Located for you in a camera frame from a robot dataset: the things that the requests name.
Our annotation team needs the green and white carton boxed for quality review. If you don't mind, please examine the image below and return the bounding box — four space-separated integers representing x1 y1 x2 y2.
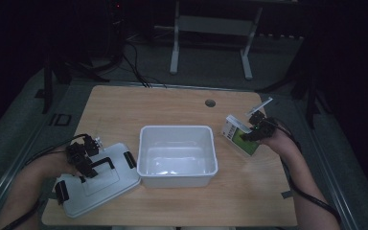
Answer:
220 114 261 157

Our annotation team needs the white metal stand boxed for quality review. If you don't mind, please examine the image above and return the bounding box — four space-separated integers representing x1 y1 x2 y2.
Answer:
169 0 265 81

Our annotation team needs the black metal stand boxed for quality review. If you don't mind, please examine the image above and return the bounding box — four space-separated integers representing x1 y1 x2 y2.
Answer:
258 28 332 129
34 47 110 115

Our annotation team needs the dark equipment tower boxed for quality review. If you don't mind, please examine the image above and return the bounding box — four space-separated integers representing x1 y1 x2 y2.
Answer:
107 0 127 65

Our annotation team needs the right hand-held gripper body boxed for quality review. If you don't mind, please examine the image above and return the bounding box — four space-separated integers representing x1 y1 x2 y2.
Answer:
244 97 280 142

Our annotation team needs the person's right hand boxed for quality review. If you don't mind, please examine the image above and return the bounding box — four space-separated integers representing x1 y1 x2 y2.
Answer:
261 127 299 158

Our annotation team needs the black floor cable bundle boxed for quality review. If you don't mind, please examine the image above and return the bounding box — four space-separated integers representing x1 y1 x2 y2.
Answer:
121 40 168 89

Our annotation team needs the white plastic storage box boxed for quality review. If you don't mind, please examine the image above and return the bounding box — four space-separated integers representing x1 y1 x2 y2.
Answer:
136 125 219 189

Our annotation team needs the right hand-held gripper black cable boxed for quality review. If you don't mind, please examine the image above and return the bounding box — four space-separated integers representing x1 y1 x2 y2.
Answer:
272 117 342 225

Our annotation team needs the hand-held gripper black cable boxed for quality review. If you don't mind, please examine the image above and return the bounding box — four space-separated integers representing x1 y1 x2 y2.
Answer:
272 117 342 225
0 133 89 230

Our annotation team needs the person's left hand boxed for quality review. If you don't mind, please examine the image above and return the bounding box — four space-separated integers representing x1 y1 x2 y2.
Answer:
42 152 83 177

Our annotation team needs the left hand-held gripper black cable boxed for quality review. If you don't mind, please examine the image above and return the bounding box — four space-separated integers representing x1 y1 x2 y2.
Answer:
0 133 89 230

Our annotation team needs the white lid with black handle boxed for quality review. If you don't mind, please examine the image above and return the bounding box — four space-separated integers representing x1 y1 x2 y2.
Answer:
54 142 142 219

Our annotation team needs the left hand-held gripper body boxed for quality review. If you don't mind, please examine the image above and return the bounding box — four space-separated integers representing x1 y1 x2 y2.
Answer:
65 134 105 171

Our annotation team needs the metal floor rail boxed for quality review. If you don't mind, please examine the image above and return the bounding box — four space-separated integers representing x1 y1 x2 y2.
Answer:
295 104 363 230
0 83 75 224

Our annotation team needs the black floor bracket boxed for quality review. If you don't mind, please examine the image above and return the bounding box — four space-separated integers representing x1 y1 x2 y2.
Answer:
48 112 73 127

